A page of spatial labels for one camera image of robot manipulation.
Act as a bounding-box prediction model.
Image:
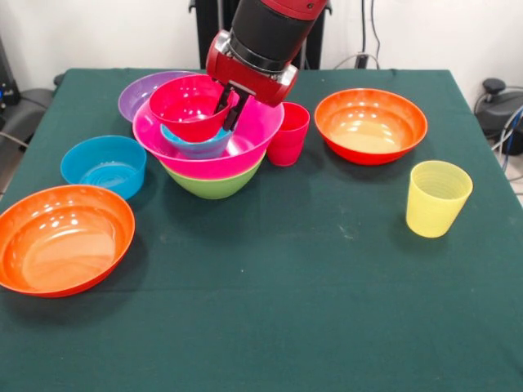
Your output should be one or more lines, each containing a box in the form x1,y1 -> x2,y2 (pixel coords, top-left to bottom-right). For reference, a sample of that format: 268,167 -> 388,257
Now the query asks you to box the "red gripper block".
204,30 -> 298,131

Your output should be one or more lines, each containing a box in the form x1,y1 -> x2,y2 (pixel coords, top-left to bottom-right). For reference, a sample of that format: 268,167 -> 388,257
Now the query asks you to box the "large magenta bowl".
132,77 -> 285,180

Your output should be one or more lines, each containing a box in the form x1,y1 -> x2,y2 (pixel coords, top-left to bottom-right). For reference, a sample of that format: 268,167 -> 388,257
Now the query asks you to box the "small crimson bowl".
149,74 -> 240,143

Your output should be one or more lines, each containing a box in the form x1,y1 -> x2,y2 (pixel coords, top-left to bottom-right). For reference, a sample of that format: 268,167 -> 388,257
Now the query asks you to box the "small cyan bowl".
159,122 -> 236,160

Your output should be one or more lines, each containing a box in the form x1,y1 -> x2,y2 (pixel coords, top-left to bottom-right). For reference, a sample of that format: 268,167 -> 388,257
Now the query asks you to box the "orange bowl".
0,184 -> 136,298
314,87 -> 429,166

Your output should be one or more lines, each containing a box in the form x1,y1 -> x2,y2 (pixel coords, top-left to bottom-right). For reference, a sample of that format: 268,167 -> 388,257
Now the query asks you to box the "yellow cup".
405,160 -> 474,238

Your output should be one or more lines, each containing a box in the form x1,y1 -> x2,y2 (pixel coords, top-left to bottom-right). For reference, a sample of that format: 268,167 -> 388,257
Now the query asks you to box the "red cup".
266,101 -> 311,167

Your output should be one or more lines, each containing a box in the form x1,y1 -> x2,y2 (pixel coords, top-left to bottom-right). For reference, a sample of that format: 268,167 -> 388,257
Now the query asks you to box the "green bowl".
159,154 -> 266,200

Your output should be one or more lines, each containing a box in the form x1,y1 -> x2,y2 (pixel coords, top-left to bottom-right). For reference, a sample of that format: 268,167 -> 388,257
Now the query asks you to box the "purple bowl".
117,69 -> 205,123

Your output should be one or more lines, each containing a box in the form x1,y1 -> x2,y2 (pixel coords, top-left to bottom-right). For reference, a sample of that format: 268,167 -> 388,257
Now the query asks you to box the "straight-sided blue bowl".
60,135 -> 147,200

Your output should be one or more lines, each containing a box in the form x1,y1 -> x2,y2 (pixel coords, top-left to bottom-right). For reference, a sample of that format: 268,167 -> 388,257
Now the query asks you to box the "black computer box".
0,34 -> 20,111

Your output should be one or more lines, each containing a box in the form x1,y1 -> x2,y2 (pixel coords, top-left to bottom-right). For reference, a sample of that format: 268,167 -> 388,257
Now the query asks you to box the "dark green table cloth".
0,67 -> 523,392

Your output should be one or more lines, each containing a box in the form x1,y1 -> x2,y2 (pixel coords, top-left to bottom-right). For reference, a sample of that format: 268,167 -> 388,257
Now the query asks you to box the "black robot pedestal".
188,0 -> 333,70

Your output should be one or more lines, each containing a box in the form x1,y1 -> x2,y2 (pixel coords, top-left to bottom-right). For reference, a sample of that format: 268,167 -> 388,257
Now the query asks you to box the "white cable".
333,0 -> 383,71

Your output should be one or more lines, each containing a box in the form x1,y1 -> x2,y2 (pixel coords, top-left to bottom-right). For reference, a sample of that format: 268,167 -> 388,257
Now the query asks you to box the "black pedestal foot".
11,86 -> 56,142
472,78 -> 523,138

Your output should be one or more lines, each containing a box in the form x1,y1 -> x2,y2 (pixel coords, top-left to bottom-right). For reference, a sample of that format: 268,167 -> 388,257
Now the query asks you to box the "tangle of cables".
489,104 -> 523,164

